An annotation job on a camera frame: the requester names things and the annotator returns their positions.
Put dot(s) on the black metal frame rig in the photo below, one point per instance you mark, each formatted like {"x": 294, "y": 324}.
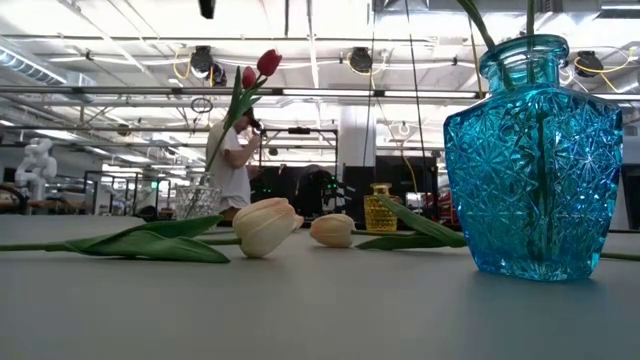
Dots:
{"x": 299, "y": 130}

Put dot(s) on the cream artificial tulip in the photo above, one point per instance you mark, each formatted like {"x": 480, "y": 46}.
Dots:
{"x": 265, "y": 226}
{"x": 332, "y": 230}
{"x": 299, "y": 220}

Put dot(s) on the red artificial tulip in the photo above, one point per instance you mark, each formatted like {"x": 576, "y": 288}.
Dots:
{"x": 269, "y": 62}
{"x": 248, "y": 77}

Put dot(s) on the white artificial tulip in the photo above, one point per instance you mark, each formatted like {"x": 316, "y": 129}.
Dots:
{"x": 478, "y": 22}
{"x": 530, "y": 15}
{"x": 545, "y": 190}

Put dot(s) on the grey table mat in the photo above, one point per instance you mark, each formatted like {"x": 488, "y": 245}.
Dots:
{"x": 320, "y": 310}

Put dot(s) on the silver ventilation duct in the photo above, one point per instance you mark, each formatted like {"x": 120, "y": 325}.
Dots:
{"x": 30, "y": 67}

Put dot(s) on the black device with green light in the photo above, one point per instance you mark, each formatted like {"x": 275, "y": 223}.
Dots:
{"x": 336, "y": 189}

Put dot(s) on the long ceiling light bar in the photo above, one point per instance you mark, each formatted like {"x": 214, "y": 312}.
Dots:
{"x": 350, "y": 93}

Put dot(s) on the white robot figure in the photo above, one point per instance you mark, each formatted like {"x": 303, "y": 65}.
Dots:
{"x": 37, "y": 165}

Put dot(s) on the yellow glass vase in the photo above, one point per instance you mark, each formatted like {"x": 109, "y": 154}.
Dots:
{"x": 380, "y": 207}

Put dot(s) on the dark fabric partition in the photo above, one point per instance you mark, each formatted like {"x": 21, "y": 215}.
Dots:
{"x": 280, "y": 190}

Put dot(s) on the clear glass vase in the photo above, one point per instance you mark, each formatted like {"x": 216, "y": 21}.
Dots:
{"x": 197, "y": 200}

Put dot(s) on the blue cut-glass vase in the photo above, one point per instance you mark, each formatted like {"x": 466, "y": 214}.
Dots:
{"x": 500, "y": 200}

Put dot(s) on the person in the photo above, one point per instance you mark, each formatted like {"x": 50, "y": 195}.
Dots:
{"x": 232, "y": 170}

